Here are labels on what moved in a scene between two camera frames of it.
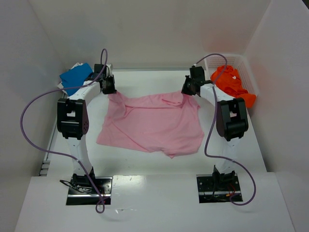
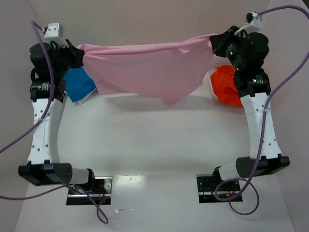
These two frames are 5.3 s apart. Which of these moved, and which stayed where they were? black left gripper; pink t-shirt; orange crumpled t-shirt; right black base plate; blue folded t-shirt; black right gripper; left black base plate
Moved: pink t-shirt; black left gripper; black right gripper
Stayed: right black base plate; blue folded t-shirt; left black base plate; orange crumpled t-shirt
